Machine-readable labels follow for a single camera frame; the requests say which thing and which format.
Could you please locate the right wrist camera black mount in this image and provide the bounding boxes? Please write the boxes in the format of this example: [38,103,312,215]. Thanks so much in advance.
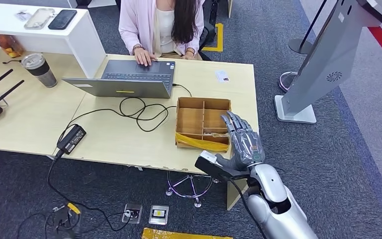
[194,150,249,181]

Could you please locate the steel tumbler with lid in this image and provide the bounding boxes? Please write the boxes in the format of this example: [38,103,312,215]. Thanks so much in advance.
[20,52,58,89]

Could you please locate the black office chair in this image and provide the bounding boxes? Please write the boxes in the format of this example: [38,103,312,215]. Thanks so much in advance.
[200,0,220,45]

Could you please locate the clear phone case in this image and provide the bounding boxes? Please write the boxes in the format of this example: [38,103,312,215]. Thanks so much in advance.
[23,7,56,30]

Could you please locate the white ID card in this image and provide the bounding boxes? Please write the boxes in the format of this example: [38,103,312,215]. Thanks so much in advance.
[215,69,230,84]

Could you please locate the black smartphone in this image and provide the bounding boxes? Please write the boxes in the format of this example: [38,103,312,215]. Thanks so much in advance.
[47,9,78,31]

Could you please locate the person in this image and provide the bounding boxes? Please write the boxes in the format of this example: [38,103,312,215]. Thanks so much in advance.
[118,0,205,67]

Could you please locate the cardboard divider box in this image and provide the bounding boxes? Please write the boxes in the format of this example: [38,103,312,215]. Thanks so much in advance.
[175,96,232,152]

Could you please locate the black stanchion pole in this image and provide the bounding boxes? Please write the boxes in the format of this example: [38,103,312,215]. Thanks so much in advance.
[288,0,329,55]

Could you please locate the black laptop charger cable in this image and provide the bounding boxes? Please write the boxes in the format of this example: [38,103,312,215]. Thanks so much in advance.
[56,83,193,143]

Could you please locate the person's left hand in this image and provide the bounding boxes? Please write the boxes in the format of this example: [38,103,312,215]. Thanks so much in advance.
[182,49,201,61]

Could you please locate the chrome stool base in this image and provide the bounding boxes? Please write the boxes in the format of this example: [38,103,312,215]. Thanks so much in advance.
[165,171,221,209]

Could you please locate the floor socket with plugs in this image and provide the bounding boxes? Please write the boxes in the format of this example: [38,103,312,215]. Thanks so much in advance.
[121,203,144,225]

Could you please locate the thin black floor cable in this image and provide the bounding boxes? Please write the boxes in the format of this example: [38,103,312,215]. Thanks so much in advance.
[16,211,80,239]

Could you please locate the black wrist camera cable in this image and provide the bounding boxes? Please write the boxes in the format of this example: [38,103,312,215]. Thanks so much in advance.
[225,176,268,239]

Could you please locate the small clear packet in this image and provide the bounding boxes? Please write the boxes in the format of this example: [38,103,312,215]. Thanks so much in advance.
[14,9,33,22]

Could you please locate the grey kiosk stand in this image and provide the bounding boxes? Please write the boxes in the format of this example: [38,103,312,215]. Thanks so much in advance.
[274,0,382,124]

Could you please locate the thick black mains cable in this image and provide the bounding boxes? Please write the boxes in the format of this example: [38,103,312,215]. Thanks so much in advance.
[47,150,133,232]

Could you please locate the person's right hand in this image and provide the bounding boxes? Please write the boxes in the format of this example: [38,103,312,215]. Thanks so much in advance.
[133,47,159,67]

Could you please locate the right robot hand grey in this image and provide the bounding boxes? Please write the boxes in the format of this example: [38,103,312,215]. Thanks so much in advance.
[214,111,266,172]

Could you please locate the left robot hand grey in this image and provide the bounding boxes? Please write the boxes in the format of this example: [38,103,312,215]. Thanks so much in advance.
[53,204,82,233]

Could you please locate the grey laptop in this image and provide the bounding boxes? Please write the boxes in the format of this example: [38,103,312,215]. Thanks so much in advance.
[62,59,177,100]

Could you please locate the orange snack bag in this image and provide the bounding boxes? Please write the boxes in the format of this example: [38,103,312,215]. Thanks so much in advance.
[0,34,25,58]

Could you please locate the chrome round base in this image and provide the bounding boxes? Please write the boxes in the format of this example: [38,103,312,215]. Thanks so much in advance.
[278,71,299,93]

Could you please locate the black power adapter brick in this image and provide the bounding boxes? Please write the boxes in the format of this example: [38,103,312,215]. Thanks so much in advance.
[56,123,87,156]

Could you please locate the white desk shelf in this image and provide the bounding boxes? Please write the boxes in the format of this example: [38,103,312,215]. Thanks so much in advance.
[0,1,107,79]

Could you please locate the light wood desk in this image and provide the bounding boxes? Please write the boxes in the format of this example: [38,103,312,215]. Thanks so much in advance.
[0,49,88,157]
[53,53,260,212]

